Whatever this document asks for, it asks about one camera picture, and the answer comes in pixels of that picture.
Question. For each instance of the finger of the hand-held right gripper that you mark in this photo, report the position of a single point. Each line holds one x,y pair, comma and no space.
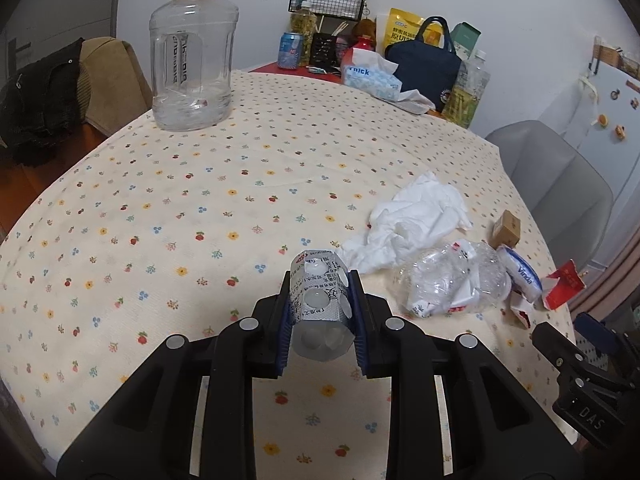
555,347
597,340

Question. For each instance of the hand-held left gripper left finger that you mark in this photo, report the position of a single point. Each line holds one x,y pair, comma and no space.
282,321

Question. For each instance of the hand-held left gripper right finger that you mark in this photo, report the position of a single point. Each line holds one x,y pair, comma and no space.
359,321

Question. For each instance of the silver pill blister pack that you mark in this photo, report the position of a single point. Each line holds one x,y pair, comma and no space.
320,305

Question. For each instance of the red white paper scrap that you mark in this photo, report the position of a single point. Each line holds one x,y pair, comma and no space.
521,310

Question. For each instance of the torn red white carton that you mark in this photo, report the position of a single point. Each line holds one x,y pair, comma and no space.
562,285

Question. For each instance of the white blue tissue packet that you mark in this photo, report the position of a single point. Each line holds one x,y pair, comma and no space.
520,272

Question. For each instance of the crushed clear plastic bottle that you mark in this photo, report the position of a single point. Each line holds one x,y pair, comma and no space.
450,280

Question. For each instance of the white tissue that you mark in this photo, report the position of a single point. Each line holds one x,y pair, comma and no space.
415,220

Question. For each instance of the small brown cardboard box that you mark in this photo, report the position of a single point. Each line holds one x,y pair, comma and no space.
506,227

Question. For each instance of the white fridge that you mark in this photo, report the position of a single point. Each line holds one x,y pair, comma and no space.
605,170

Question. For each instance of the grey chair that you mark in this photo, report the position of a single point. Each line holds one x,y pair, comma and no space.
550,175

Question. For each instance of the brown yellow fridge magnet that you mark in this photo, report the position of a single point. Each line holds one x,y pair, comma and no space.
621,133

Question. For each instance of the white cloth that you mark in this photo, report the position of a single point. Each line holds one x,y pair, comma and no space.
417,101

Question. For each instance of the blue tissue box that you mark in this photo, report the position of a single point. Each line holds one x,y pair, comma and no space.
367,80

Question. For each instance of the clear bottle with yellow liquid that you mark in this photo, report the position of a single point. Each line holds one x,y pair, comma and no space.
467,92

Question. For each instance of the small dark tin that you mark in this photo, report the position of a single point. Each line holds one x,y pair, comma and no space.
322,69

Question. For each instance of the navy lunch bag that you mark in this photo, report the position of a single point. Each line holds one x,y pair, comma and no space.
425,75

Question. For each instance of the blue soda can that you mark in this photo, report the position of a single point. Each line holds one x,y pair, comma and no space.
291,50

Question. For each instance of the black pen holder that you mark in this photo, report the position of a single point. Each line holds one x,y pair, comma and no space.
325,49

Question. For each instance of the red container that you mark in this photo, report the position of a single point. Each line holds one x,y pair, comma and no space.
361,45

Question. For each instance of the large clear water jug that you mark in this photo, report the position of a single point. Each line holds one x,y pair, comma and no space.
192,60

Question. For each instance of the wicker basket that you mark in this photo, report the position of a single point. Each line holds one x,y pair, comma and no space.
615,60

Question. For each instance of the bottle with yellow tea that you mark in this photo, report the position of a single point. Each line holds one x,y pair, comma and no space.
303,30

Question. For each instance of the brown plush toy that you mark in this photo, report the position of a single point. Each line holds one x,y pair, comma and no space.
366,27

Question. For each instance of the yellow snack bag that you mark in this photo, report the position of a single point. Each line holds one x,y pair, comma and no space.
402,25

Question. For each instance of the green carton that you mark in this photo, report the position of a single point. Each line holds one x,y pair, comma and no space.
467,40

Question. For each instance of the dark jacket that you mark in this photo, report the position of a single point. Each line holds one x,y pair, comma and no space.
40,100

